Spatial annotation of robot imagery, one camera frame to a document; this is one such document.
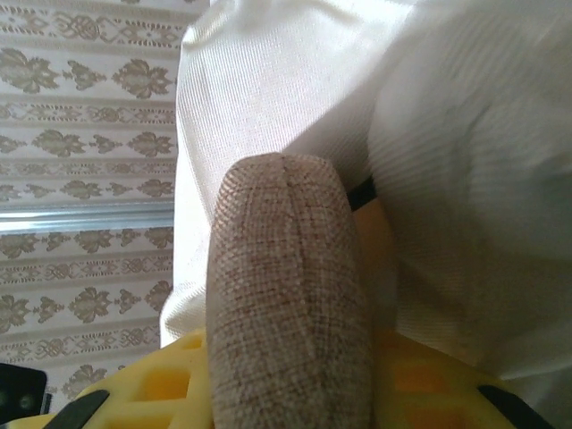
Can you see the beige woven pencil case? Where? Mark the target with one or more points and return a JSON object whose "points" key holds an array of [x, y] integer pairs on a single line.
{"points": [[286, 290]]}

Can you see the aluminium frame post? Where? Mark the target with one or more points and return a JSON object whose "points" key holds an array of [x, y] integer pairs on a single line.
{"points": [[89, 218]]}

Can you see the cream canvas backpack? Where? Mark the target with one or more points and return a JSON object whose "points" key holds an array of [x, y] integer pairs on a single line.
{"points": [[290, 89]]}

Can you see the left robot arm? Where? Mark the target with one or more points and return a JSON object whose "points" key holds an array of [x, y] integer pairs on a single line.
{"points": [[20, 391]]}

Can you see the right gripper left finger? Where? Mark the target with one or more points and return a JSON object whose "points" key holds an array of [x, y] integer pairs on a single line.
{"points": [[156, 397]]}

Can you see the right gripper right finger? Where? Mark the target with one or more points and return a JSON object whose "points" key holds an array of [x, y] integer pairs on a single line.
{"points": [[424, 393]]}

